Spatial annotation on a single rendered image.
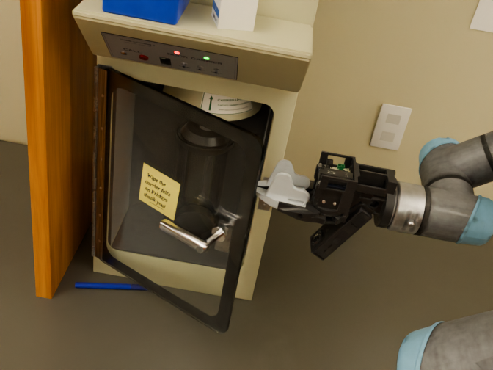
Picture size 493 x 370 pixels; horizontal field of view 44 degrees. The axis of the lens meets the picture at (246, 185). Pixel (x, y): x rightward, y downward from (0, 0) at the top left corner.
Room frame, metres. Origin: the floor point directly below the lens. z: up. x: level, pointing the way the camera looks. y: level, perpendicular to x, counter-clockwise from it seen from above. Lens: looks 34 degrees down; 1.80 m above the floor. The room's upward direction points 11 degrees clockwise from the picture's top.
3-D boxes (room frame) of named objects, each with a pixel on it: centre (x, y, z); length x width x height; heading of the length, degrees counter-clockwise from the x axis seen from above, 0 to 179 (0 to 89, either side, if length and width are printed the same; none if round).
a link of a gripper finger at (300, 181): (0.78, -0.05, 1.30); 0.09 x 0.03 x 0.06; 90
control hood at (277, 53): (0.82, 0.11, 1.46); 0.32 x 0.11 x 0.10; 90
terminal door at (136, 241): (0.79, 0.12, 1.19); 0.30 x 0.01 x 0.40; 63
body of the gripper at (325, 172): (0.76, -0.15, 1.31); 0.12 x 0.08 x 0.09; 90
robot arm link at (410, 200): (0.76, -0.24, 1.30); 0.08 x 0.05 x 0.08; 0
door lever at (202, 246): (0.73, 0.07, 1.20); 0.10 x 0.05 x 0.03; 63
